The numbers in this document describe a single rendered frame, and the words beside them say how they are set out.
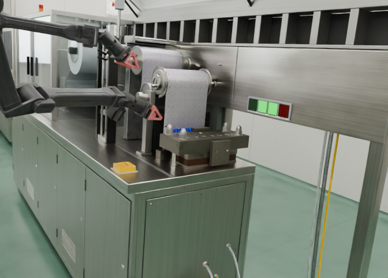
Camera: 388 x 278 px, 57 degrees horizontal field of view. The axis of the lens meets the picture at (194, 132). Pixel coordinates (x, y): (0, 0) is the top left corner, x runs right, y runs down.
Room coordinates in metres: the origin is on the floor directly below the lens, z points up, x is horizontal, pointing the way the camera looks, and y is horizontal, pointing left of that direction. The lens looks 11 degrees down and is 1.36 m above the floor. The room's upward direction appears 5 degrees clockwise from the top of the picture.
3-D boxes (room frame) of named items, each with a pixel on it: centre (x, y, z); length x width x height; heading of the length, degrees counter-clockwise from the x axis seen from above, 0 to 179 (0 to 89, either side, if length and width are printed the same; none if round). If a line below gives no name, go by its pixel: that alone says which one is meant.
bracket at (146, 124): (1.68, 0.23, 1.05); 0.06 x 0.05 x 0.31; 127
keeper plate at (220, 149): (1.57, -0.12, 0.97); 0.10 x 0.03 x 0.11; 127
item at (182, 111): (1.70, 0.05, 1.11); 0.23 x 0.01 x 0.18; 127
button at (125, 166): (1.41, 0.27, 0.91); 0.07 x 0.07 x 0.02; 37
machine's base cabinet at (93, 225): (2.47, 0.70, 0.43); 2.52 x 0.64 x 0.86; 37
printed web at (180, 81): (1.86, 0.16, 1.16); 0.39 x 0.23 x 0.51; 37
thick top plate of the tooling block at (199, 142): (1.63, -0.06, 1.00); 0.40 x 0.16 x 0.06; 127
